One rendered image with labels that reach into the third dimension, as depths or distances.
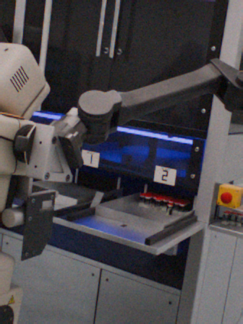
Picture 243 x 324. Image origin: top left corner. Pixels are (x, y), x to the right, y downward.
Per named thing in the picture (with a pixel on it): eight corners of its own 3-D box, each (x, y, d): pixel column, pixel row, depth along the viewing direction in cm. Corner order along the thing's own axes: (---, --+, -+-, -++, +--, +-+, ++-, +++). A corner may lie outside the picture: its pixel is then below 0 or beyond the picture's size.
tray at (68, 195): (71, 182, 207) (72, 175, 206) (122, 196, 194) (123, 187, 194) (19, 192, 177) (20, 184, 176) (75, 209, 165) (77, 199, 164)
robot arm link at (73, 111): (61, 134, 106) (61, 118, 102) (84, 109, 112) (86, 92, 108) (95, 153, 104) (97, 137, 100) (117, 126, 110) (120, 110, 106)
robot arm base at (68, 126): (25, 129, 99) (69, 138, 93) (48, 107, 104) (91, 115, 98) (38, 158, 105) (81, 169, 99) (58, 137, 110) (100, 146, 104)
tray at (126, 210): (139, 200, 191) (140, 192, 190) (198, 215, 178) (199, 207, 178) (94, 214, 161) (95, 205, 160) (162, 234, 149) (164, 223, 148)
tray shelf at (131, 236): (61, 184, 209) (62, 180, 209) (210, 223, 176) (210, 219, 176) (-17, 199, 167) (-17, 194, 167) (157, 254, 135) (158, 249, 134)
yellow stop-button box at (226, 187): (222, 201, 172) (225, 182, 171) (241, 206, 169) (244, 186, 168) (215, 205, 166) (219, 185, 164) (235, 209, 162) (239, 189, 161)
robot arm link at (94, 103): (215, 78, 128) (226, 48, 121) (246, 111, 122) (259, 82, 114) (69, 126, 111) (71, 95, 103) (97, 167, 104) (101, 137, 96)
